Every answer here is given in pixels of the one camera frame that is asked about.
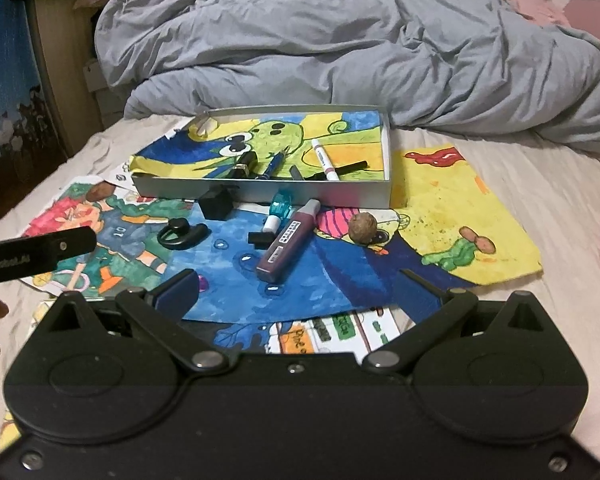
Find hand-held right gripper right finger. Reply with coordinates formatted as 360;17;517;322
361;269;556;373

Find black binder clip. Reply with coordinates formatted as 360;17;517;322
199;184;237;219

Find thick purple marker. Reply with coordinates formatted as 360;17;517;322
256;198;322;283

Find blue printed curtain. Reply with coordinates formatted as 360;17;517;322
0;0;78;238

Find blue and yellow fish drawing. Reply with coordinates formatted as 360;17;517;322
167;146;544;323

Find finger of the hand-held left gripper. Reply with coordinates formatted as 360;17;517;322
0;225;97;289

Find blue white cap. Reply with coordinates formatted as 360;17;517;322
261;189;296;234

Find round walnut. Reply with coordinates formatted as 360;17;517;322
348;212;380;246

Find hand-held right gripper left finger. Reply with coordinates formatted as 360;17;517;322
30;269;231;373

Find black lipstick tube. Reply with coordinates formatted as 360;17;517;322
231;151;259;180

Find small blue-handled pliers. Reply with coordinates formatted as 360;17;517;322
256;146;292;182

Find drawing with green orange blocks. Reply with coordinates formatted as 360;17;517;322
212;307;403;357

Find light wooden board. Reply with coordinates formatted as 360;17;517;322
27;0;103;161

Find black ear hook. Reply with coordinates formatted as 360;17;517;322
157;218;214;251

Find pink pillow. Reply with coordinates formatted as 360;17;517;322
562;0;600;53

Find thin black pen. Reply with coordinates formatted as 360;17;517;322
305;160;369;182

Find grey duvet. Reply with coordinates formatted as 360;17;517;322
94;0;600;153

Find white nightstand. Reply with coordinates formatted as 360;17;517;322
82;57;131;121

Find shallow grey box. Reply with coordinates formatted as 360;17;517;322
130;105;396;209

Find white marker with pink cap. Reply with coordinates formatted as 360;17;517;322
310;138;342;182

